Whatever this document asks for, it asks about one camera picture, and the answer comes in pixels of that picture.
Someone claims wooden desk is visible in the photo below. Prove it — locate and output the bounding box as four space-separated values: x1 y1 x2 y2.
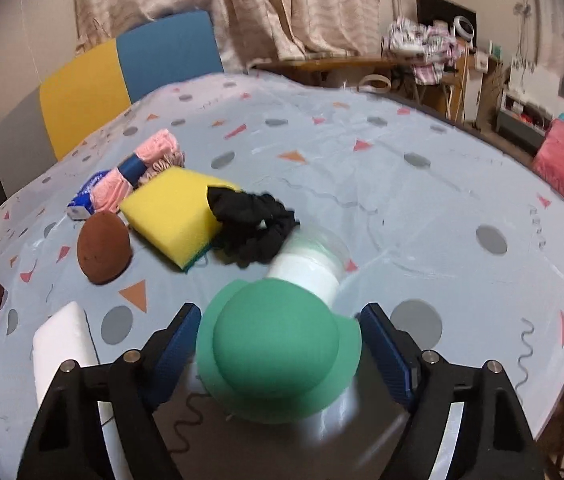
249 55 505 126

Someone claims white plastic cup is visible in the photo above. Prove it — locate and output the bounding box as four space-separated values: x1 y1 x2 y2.
267 227 350 311

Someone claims pile of patterned clothes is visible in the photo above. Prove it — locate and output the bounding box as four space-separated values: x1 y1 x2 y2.
381 17 468 86

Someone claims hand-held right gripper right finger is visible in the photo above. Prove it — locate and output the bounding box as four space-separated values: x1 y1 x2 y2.
359 302 548 480

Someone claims white storage drawer unit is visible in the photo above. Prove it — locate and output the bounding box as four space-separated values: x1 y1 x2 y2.
494 67 563 156

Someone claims beige ruffled scrunchie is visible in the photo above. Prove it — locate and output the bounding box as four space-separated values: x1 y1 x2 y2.
139 150 185 186

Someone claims yellow sponge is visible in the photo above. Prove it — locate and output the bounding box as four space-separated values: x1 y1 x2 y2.
120 166 243 273

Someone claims grey yellow blue chair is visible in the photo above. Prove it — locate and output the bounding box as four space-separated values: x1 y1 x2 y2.
0 10 225 211

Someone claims tape roll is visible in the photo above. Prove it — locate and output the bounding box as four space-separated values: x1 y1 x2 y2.
359 75 392 93

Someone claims patterned light blue tablecloth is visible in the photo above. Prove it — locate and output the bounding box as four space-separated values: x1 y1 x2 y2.
0 72 564 480

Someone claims brown round sponge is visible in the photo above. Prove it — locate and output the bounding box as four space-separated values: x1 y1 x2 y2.
76 211 132 283

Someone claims pink cloth with blue band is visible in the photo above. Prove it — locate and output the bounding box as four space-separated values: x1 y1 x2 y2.
93 129 175 213

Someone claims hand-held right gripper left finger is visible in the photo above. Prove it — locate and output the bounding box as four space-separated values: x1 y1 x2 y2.
16 302 203 480

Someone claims blue tissue packet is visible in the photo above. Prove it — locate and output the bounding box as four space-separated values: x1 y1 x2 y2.
68 170 113 221

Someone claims beige patterned curtain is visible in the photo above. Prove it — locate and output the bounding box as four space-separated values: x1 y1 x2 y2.
69 0 383 71

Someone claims green and white bottle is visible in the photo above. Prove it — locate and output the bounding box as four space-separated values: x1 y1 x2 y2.
195 280 362 426

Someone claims white round fan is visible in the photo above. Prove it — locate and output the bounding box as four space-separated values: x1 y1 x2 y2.
449 16 477 41

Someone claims black scrunchie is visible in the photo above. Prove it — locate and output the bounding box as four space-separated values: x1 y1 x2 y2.
205 185 299 267

